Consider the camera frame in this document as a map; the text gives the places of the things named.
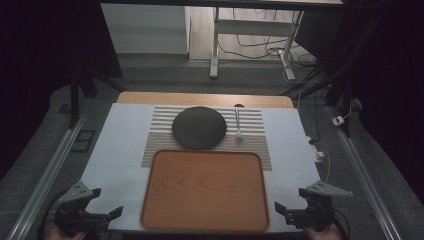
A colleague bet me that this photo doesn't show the grey cabinet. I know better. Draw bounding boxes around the grey cabinet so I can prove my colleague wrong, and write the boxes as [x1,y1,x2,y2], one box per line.
[100,3,191,55]

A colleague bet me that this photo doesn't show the person's right hand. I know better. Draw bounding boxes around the person's right hand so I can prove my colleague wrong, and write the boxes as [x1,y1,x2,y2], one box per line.
[304,223,343,240]

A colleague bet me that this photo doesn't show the brown wooden tray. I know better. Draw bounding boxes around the brown wooden tray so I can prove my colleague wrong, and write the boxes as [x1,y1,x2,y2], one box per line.
[139,149,270,233]

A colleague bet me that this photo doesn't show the dark round plate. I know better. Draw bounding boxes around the dark round plate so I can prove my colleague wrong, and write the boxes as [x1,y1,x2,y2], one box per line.
[171,105,228,151]

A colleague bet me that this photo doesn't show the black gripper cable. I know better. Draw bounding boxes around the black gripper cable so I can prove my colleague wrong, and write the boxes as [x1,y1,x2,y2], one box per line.
[37,189,69,240]
[333,208,352,240]

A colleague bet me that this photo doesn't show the person's left hand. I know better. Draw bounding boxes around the person's left hand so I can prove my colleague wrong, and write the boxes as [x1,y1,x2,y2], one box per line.
[44,223,88,240]

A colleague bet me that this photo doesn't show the white desk frame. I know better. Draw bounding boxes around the white desk frame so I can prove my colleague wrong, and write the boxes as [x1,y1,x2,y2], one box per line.
[209,6,305,81]

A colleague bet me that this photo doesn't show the black metal stand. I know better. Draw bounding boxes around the black metal stand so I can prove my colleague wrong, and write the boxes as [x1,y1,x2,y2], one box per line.
[281,0,388,138]
[67,56,127,130]

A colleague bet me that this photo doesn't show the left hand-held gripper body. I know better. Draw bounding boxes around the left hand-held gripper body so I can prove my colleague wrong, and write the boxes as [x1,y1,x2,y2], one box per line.
[54,181,112,235]

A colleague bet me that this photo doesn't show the striped woven placemat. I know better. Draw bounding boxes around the striped woven placemat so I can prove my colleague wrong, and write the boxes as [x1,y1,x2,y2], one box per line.
[141,105,273,172]

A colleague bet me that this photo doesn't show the aluminium rail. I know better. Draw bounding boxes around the aluminium rail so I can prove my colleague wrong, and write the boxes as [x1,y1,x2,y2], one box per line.
[6,113,88,240]
[328,106,405,240]

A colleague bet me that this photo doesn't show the black floor cable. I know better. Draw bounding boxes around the black floor cable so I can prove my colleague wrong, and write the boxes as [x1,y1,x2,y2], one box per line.
[217,8,318,68]

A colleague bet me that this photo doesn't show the thin white cable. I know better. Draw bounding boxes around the thin white cable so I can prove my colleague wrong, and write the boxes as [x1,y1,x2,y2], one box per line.
[323,151,332,183]

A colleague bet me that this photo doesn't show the white table mat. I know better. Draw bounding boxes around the white table mat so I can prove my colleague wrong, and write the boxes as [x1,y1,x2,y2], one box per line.
[80,102,322,233]

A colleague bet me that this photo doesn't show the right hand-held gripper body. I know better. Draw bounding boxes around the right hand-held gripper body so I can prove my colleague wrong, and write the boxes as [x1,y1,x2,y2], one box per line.
[284,180,354,232]

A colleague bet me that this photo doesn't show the white plug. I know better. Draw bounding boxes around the white plug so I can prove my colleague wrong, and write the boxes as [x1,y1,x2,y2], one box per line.
[311,149,326,164]

